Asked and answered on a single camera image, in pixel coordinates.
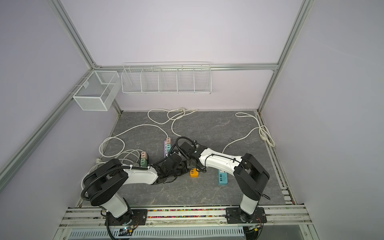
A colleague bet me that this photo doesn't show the orange power strip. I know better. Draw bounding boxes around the orange power strip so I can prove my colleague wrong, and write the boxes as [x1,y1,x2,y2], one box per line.
[190,168,199,178]

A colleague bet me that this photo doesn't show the teal power strip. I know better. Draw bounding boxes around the teal power strip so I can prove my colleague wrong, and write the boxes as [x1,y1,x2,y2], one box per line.
[218,170,228,185]

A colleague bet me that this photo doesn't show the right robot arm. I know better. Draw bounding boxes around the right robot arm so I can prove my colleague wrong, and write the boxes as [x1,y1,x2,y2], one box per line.
[175,137,270,217]

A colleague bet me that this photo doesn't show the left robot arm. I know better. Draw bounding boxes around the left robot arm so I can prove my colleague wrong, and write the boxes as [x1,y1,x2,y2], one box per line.
[81,154,189,219]

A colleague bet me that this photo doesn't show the green plug on black strip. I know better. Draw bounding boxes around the green plug on black strip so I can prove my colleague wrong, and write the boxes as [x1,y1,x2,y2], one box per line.
[140,159,148,168]

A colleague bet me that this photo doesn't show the pink plug on black strip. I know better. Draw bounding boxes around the pink plug on black strip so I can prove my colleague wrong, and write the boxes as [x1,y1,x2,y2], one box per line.
[141,152,148,160]

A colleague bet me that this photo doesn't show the purple power strip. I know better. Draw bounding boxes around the purple power strip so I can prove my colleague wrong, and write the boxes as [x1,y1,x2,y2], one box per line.
[164,141,169,157]

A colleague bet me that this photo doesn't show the white mesh box basket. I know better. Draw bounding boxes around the white mesh box basket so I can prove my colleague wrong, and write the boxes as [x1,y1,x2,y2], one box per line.
[73,70,122,112]

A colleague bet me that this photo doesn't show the white cable of black strip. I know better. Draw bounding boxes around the white cable of black strip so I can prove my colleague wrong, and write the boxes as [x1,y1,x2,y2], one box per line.
[79,136,145,201]

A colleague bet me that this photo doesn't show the white cable of orange strip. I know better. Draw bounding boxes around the white cable of orange strip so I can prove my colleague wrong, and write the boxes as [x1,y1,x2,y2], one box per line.
[166,108,199,139]

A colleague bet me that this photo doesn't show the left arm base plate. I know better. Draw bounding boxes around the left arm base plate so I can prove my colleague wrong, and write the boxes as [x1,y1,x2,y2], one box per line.
[106,209,148,226]

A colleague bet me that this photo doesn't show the white cable of teal strip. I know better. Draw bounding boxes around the white cable of teal strip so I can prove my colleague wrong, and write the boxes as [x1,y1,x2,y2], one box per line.
[221,112,276,154]

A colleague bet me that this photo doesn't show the white wire wall basket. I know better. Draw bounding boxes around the white wire wall basket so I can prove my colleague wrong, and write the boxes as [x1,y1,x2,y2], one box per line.
[121,62,212,94]

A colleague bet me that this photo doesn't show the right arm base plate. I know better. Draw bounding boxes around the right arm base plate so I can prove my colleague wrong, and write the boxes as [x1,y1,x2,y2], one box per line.
[225,207,267,224]

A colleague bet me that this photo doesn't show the white vented cable duct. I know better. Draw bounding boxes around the white vented cable duct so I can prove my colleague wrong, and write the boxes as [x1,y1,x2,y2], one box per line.
[68,227,245,240]

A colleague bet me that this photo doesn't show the aluminium front rail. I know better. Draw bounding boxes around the aluminium front rail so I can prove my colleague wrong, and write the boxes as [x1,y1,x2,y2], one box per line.
[59,205,313,229]

